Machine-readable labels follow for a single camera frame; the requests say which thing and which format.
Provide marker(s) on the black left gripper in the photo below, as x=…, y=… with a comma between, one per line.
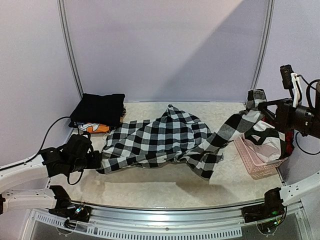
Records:
x=95, y=162

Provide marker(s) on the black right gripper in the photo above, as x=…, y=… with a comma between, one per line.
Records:
x=279, y=116

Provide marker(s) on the black t-shirt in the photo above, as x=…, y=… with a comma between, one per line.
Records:
x=99, y=109

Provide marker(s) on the black white checked shirt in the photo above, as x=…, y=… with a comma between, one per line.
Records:
x=177, y=137

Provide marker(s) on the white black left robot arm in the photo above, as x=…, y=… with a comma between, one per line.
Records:
x=37, y=167

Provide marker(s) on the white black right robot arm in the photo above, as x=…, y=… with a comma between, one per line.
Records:
x=306, y=121

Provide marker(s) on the pink plastic laundry basket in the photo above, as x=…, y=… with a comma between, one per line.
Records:
x=255, y=167

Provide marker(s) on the colourful patterned folded shorts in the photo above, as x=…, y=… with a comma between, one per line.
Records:
x=92, y=128

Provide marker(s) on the red black plaid shirt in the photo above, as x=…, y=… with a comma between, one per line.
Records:
x=289, y=139

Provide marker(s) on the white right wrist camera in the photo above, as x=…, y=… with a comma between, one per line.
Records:
x=291, y=82

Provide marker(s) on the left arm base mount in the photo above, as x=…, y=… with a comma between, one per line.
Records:
x=66, y=209

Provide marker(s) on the right aluminium frame post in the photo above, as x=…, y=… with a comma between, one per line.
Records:
x=264, y=42

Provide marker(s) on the aluminium frame post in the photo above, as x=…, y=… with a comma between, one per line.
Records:
x=68, y=46
x=264, y=42

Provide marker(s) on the front aluminium rail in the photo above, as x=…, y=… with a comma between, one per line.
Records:
x=117, y=223

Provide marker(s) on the left aluminium frame post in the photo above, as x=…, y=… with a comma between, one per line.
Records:
x=68, y=46

